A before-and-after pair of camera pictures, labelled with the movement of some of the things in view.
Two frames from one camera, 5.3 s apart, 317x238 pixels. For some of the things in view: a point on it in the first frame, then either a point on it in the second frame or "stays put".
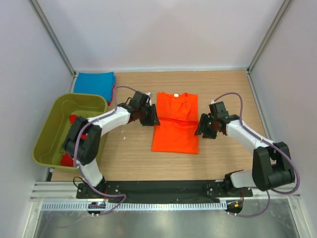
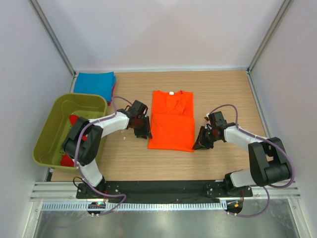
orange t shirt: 178,115 stays put
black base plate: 160,191 stays put
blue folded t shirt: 101,84 stays put
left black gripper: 152,120 to 145,132
